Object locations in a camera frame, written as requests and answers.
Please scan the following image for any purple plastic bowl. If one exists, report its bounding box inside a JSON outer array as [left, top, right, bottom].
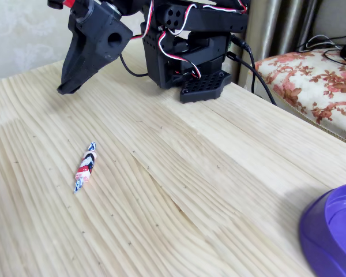
[[299, 182, 346, 277]]

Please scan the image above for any floral upholstered cushion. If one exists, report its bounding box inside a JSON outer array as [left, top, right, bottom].
[[253, 47, 346, 148]]

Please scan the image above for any white cable on cushion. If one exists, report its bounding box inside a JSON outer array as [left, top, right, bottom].
[[305, 33, 343, 50]]

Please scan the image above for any black robot arm with base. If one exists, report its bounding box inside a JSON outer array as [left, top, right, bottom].
[[103, 0, 250, 104]]

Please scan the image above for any red white black servo wire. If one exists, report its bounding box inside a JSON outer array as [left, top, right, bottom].
[[157, 4, 202, 79], [131, 0, 155, 40], [203, 0, 249, 14]]

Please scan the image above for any thick black power cable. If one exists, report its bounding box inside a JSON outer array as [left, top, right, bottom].
[[229, 33, 256, 95]]

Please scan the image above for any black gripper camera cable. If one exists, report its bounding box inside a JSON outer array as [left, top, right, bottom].
[[119, 53, 149, 78]]

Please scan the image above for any black cable on cushion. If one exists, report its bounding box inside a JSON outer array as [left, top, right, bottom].
[[295, 35, 346, 69]]

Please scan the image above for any thin black base cable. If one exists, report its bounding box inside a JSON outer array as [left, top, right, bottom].
[[226, 51, 277, 107]]

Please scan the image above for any red white blue candy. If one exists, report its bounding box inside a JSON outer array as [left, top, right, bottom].
[[73, 141, 97, 194]]

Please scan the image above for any brown-grey curtain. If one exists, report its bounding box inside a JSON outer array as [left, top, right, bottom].
[[238, 0, 324, 87]]

